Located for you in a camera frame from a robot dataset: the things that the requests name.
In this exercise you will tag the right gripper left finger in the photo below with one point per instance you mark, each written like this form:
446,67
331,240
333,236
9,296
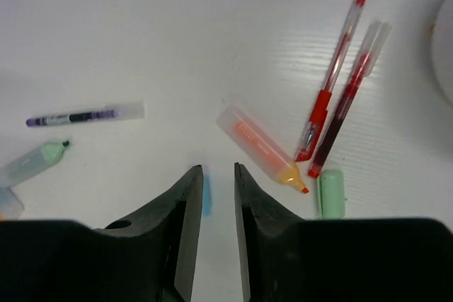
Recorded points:
148,255

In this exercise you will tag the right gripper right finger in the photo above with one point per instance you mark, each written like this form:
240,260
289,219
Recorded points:
286,258

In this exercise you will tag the blue marker cap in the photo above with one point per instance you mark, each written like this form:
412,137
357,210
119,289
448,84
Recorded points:
206,197

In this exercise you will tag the orange pastel highlighter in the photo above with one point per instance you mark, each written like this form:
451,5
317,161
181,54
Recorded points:
261,148

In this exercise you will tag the green pastel highlighter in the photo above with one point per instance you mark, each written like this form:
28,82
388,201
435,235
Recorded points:
33,163

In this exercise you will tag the red gel pen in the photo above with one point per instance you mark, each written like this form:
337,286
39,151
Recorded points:
374,39
319,112

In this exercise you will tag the dark blue gel pen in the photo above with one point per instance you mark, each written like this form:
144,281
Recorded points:
126,111

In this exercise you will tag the white round pen holder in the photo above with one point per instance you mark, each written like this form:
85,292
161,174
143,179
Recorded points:
441,49

